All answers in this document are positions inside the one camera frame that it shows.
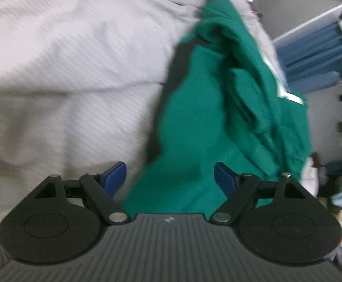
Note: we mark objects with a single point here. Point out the grey bed sheet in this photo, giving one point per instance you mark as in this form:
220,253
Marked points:
56,64

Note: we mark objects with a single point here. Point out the green hoodie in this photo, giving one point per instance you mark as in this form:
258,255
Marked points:
194,123

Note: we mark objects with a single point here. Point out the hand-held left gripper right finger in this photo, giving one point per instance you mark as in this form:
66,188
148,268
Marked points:
223,179

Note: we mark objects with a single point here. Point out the blue curtain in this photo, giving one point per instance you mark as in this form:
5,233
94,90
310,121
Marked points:
312,50

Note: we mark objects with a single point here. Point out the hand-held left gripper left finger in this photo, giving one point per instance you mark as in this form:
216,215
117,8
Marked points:
115,176

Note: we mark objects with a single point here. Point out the blue covered chair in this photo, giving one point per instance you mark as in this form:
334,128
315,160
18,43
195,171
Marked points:
314,83

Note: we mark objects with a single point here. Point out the grey wardrobe cabinet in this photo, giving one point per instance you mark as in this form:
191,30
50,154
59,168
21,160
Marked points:
306,23

